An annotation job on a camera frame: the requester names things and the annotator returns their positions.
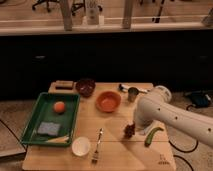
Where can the blue sponge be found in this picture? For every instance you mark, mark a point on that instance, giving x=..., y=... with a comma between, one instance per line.
x=49, y=128

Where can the dark blue device on floor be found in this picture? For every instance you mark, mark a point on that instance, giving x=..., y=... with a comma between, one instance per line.
x=199, y=99

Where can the metal cup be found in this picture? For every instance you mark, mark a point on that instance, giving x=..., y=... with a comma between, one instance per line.
x=132, y=94

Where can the green plastic tray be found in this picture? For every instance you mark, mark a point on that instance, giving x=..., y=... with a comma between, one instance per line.
x=43, y=112

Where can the brown wooden block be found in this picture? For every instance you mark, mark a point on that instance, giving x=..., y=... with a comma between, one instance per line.
x=60, y=84

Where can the orange-red bowl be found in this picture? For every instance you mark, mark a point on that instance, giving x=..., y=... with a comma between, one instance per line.
x=108, y=101

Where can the orange fruit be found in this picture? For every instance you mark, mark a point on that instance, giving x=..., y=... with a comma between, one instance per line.
x=59, y=107

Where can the metal fork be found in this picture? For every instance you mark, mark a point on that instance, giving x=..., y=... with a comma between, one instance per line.
x=96, y=152

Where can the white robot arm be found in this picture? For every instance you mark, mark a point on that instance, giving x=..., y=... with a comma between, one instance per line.
x=155, y=105

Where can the dark maroon bowl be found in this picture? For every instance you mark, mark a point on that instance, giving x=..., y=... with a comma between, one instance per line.
x=85, y=87

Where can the yellow wedge in tray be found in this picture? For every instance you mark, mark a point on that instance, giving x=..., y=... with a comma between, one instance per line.
x=63, y=139

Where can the green cucumber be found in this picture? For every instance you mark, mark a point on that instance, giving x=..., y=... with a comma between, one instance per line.
x=150, y=136

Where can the dark grape bunch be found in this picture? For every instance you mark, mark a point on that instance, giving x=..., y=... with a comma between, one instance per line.
x=129, y=131

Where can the light blue cloth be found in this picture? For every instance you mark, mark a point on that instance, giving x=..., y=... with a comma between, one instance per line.
x=144, y=131

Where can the black white handled utensil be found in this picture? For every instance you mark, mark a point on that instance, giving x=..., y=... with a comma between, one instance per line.
x=125, y=88

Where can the white small bowl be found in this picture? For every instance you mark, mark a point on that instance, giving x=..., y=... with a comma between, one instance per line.
x=81, y=146

